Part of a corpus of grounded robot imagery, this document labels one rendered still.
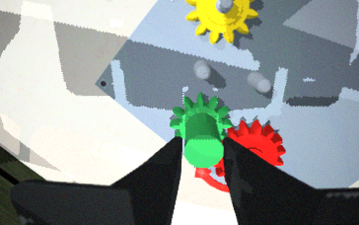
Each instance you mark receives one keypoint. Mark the green gear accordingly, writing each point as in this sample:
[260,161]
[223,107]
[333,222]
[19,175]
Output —
[201,125]

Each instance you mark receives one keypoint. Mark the yellow gear with black stripe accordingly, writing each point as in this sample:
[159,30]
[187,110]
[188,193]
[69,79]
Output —
[211,20]

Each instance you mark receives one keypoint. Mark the red gear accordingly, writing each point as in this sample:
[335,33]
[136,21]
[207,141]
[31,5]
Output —
[262,142]

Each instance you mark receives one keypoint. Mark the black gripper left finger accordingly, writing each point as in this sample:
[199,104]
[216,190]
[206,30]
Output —
[145,196]

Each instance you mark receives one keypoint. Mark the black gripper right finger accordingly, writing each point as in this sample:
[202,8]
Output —
[262,194]

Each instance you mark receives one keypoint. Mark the red curved arrow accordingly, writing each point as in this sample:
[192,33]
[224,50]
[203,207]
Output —
[204,173]

